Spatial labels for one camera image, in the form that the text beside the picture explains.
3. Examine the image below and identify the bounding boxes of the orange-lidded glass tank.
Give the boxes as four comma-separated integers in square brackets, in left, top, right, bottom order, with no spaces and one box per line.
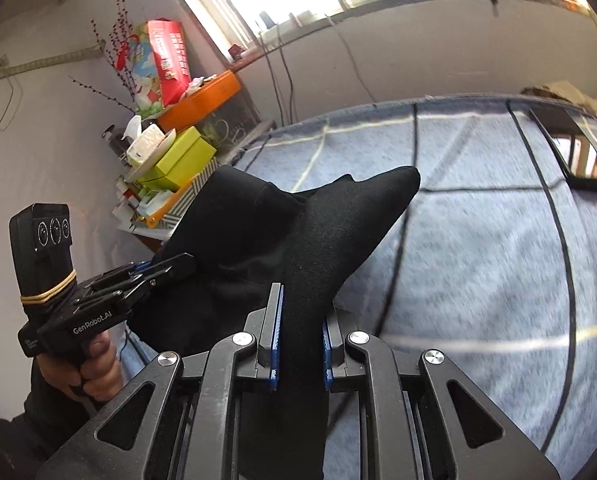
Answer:
[156,70,258,153]

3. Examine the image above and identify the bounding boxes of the black smartphone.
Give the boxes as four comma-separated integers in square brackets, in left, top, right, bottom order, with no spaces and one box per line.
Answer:
[529,105,597,192]

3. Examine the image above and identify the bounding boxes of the black hanging cable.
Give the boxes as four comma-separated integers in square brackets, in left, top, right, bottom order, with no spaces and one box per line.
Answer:
[276,24,299,124]
[260,34,286,129]

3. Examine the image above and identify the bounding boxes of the red berry branches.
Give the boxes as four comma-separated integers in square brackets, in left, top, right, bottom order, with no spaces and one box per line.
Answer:
[70,0,137,113]

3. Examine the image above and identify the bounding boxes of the cream round plate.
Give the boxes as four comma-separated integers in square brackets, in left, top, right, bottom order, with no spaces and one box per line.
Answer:
[124,129,176,182]

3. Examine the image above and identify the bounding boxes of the striped box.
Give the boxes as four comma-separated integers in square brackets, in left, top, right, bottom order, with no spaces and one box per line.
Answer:
[150,157,220,229]

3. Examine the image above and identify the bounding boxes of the black pants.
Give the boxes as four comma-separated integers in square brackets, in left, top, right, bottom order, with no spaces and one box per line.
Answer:
[128,166,420,479]

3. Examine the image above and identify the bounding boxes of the blue checked bed sheet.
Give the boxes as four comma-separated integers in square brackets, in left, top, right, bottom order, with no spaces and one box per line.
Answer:
[234,99,597,479]

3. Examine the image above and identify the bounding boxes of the orange shoehorn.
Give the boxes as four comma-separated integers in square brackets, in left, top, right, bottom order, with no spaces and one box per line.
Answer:
[144,174,202,229]

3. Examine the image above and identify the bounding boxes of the red gift box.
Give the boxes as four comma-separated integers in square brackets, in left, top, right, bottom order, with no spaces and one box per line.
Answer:
[114,18,193,114]

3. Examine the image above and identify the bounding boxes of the person's left hand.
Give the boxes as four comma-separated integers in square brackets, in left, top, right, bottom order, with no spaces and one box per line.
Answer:
[36,332,124,402]

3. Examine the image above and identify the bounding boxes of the lime green box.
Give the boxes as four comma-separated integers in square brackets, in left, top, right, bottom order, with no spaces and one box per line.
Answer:
[138,127,216,192]

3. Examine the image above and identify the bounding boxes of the white tissue pack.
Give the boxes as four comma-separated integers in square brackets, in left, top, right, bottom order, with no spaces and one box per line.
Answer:
[126,124,165,167]

